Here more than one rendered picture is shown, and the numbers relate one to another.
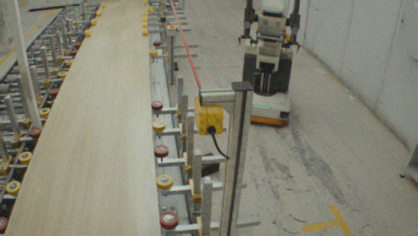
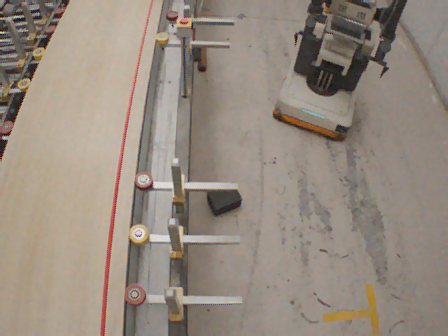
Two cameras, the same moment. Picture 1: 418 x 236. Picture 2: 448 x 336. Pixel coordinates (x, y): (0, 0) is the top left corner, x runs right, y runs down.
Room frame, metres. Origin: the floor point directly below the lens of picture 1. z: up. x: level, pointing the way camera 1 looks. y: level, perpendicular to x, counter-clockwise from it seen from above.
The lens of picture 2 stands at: (1.23, -0.04, 2.24)
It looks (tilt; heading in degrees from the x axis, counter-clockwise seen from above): 58 degrees down; 3
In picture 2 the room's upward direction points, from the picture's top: 7 degrees clockwise
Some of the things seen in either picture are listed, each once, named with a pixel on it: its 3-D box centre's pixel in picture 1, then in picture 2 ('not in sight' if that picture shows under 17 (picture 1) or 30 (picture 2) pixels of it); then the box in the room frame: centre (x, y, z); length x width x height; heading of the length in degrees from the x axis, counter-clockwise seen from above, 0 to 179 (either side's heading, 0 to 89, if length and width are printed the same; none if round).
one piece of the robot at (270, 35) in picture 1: (269, 39); (344, 34); (3.15, -0.56, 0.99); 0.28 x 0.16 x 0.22; 79
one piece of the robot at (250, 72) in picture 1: (267, 63); (334, 49); (3.52, -0.63, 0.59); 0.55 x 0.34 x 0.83; 79
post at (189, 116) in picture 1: (189, 151); (174, 306); (1.44, 0.09, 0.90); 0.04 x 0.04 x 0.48; 11
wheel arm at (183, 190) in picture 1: (204, 188); not in sight; (1.24, 0.01, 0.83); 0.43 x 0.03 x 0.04; 101
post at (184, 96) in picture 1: (184, 128); (176, 245); (1.68, 0.14, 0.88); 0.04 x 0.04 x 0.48; 11
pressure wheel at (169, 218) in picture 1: (169, 225); not in sight; (0.96, 0.15, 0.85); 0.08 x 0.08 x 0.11
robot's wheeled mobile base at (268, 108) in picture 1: (263, 99); (318, 94); (3.43, -0.62, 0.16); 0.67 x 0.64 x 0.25; 169
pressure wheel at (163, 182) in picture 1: (164, 187); not in sight; (1.20, 0.20, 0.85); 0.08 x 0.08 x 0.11
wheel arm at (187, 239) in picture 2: (191, 131); (187, 240); (1.73, 0.10, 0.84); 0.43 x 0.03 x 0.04; 101
